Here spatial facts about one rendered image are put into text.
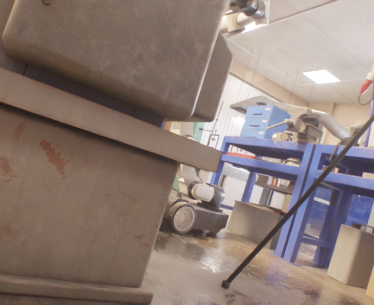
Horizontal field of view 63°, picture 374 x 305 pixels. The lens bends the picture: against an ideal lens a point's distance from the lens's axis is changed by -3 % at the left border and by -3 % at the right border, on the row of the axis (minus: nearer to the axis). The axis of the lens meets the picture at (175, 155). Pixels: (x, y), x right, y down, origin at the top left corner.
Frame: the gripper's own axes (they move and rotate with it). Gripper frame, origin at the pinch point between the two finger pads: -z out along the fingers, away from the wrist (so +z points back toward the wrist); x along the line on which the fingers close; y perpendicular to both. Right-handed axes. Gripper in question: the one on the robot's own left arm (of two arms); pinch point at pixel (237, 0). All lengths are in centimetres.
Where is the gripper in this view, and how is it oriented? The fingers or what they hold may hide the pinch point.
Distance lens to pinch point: 148.0
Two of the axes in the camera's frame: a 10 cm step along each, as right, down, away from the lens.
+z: 6.7, -1.4, 7.3
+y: -0.4, -9.9, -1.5
